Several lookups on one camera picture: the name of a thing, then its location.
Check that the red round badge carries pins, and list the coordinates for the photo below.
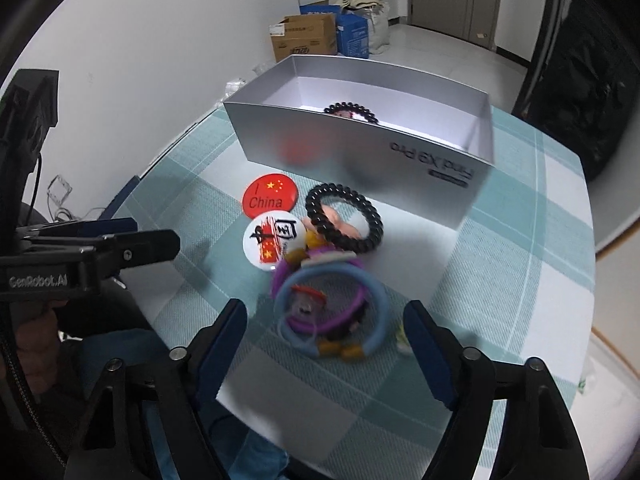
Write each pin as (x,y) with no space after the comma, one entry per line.
(269,195)

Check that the silver cardboard box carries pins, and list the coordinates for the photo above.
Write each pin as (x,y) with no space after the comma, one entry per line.
(350,160)

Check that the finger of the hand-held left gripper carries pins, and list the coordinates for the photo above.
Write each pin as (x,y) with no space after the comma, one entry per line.
(145,250)
(105,226)

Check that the black bag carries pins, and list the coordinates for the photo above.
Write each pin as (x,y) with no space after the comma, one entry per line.
(585,85)

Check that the clear plastic bags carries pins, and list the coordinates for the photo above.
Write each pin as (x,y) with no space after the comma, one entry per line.
(237,85)

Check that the brown cardboard box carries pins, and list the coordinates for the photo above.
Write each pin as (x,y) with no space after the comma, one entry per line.
(302,35)

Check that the cartoon figure charm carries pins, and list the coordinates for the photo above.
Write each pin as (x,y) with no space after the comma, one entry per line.
(306,302)

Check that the small white green trinket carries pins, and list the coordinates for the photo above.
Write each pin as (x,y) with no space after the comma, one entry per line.
(401,341)

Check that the white cloth bags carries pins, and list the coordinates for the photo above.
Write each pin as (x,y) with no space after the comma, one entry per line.
(372,15)

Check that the pink pig toy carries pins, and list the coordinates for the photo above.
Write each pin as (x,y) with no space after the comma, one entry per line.
(335,220)

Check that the blue cardboard box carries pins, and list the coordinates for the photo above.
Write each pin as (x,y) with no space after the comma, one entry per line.
(355,35)

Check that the white round badge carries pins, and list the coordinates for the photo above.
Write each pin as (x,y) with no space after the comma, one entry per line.
(272,242)

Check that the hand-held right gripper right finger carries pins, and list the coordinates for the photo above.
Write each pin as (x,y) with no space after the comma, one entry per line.
(431,360)

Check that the person's left hand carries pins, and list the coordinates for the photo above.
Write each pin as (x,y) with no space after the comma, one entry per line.
(35,345)

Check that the clear plastic case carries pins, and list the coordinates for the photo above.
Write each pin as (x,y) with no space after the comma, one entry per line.
(60,190)

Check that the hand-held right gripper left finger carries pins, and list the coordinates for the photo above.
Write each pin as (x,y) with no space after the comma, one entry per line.
(220,360)

